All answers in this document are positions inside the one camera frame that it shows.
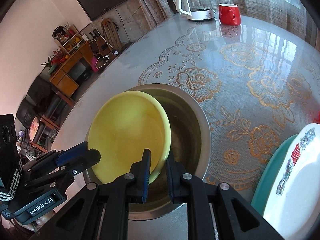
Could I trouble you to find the teal round plate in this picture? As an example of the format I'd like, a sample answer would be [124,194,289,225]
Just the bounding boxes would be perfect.
[251,134,297,216]

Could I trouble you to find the yellow plastic bowl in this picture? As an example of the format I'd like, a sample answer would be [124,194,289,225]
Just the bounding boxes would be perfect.
[88,90,171,184]

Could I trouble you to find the dark chair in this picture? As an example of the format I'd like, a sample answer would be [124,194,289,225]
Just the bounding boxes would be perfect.
[16,76,54,128]

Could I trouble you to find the stainless steel bowl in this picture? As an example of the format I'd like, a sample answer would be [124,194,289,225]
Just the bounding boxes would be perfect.
[84,84,211,220]

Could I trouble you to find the wooden cabinet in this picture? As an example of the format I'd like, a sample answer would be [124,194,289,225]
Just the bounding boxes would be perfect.
[49,24,93,97]

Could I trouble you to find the glass electric kettle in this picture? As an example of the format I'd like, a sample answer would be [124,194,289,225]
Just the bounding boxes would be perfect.
[176,0,215,21]

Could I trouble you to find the red ceramic mug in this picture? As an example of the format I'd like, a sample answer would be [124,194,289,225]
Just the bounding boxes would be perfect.
[218,3,241,26]

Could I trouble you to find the sheer window curtain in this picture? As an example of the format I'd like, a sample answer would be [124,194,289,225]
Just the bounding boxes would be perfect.
[211,0,317,47]

